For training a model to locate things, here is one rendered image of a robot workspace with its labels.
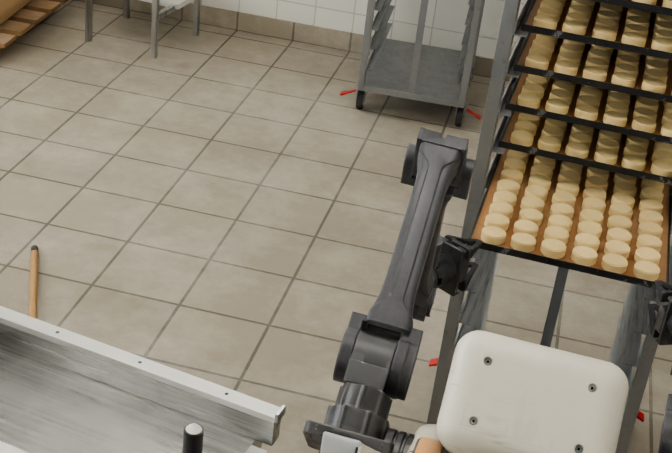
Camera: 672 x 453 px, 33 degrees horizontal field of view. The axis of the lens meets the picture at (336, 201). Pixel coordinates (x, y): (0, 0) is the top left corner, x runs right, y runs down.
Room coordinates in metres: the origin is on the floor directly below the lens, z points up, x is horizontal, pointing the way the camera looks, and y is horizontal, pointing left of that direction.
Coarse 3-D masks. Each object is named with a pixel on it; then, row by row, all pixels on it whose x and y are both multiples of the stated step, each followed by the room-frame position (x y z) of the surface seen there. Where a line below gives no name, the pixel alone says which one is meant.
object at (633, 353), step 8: (632, 304) 2.45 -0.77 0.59; (632, 312) 2.42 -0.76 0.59; (632, 320) 2.38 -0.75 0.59; (632, 328) 2.35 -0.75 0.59; (632, 336) 2.31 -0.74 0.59; (640, 336) 2.29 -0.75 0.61; (632, 344) 2.28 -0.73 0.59; (640, 344) 2.24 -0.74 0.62; (632, 352) 2.24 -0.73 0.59; (640, 352) 2.21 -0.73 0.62; (632, 360) 2.21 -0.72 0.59
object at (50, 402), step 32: (0, 352) 1.63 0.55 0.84; (0, 384) 1.54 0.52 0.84; (32, 384) 1.55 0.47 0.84; (64, 384) 1.56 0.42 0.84; (96, 384) 1.57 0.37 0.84; (0, 416) 1.46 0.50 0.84; (32, 416) 1.47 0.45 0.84; (64, 416) 1.48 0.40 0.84; (96, 416) 1.49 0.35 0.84; (128, 416) 1.50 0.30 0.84; (160, 416) 1.51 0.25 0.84; (32, 448) 1.39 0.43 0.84; (64, 448) 1.40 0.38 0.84; (96, 448) 1.41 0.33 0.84; (128, 448) 1.42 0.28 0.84; (160, 448) 1.43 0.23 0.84; (192, 448) 1.40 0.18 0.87; (224, 448) 1.45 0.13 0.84
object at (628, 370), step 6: (630, 288) 2.68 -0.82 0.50; (630, 294) 2.65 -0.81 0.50; (630, 300) 2.62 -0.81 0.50; (630, 306) 2.59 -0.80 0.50; (630, 312) 2.56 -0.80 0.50; (624, 330) 2.47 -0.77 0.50; (624, 336) 2.44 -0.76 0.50; (624, 342) 2.42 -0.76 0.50; (624, 348) 2.39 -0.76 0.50; (624, 354) 2.36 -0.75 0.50; (624, 360) 2.34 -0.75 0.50; (624, 366) 2.31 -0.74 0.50; (630, 366) 2.32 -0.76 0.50; (624, 372) 2.29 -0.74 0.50; (630, 372) 2.28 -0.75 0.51; (630, 378) 2.24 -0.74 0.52; (630, 384) 2.20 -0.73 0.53; (630, 390) 2.19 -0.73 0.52
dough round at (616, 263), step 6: (606, 258) 1.99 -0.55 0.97; (612, 258) 1.99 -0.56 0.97; (618, 258) 2.00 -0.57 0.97; (624, 258) 2.00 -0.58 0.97; (606, 264) 1.98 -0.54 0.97; (612, 264) 1.97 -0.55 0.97; (618, 264) 1.97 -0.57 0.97; (624, 264) 1.97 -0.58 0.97; (606, 270) 1.97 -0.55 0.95; (612, 270) 1.97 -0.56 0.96; (618, 270) 1.97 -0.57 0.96; (624, 270) 1.97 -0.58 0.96
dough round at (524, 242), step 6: (516, 234) 2.04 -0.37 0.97; (522, 234) 2.05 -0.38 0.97; (528, 234) 2.05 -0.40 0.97; (516, 240) 2.02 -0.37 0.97; (522, 240) 2.02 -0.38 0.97; (528, 240) 2.02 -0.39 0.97; (534, 240) 2.03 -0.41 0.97; (516, 246) 2.01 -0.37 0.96; (522, 246) 2.01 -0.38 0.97; (528, 246) 2.01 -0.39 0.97; (534, 246) 2.02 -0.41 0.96
